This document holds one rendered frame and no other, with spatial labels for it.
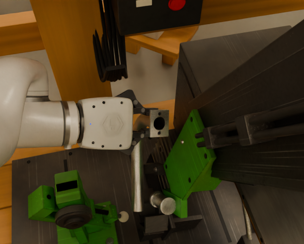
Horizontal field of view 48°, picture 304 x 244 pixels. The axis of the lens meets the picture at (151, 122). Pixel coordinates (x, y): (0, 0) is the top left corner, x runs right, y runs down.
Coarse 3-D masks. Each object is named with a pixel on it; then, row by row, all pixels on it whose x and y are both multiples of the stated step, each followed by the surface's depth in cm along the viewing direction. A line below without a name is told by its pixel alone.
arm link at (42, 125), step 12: (24, 108) 57; (36, 108) 58; (48, 108) 59; (60, 108) 60; (24, 120) 57; (36, 120) 58; (48, 120) 59; (60, 120) 59; (24, 132) 57; (36, 132) 58; (48, 132) 59; (60, 132) 60; (24, 144) 59; (36, 144) 60; (48, 144) 61; (60, 144) 62
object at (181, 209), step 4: (168, 188) 83; (164, 192) 82; (168, 192) 80; (168, 196) 80; (172, 196) 78; (176, 196) 76; (176, 200) 76; (180, 200) 74; (184, 200) 74; (176, 204) 76; (180, 204) 74; (184, 204) 74; (176, 208) 76; (180, 208) 74; (184, 208) 74; (176, 212) 76; (180, 212) 74; (184, 212) 74; (180, 216) 74; (184, 216) 74
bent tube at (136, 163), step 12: (144, 120) 73; (156, 120) 75; (168, 120) 70; (156, 132) 69; (168, 132) 70; (132, 156) 83; (132, 168) 83; (132, 180) 83; (132, 192) 83; (132, 204) 83
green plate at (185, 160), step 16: (192, 112) 68; (192, 128) 68; (176, 144) 76; (192, 144) 68; (176, 160) 76; (192, 160) 69; (208, 160) 62; (176, 176) 76; (192, 176) 69; (208, 176) 70; (176, 192) 76
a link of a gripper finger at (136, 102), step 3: (135, 99) 68; (132, 102) 68; (135, 102) 68; (138, 102) 68; (135, 105) 68; (138, 105) 69; (141, 105) 69; (147, 108) 69; (150, 108) 70; (153, 108) 70; (156, 108) 70; (147, 111) 70; (144, 114) 70; (147, 114) 69; (159, 114) 70
